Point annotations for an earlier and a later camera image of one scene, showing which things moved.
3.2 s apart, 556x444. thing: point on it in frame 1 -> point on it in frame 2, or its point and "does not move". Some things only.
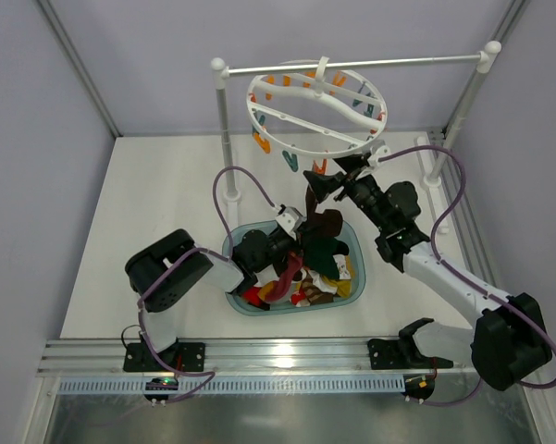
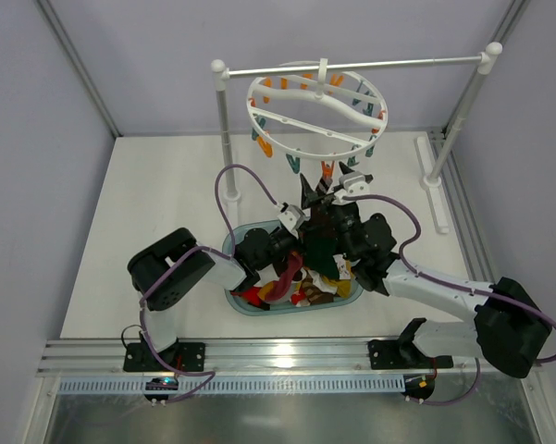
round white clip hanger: x=323 y=113 does not move
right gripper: x=345 y=180 -> x=338 y=203
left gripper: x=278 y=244 does not move
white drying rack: x=432 y=171 does not move
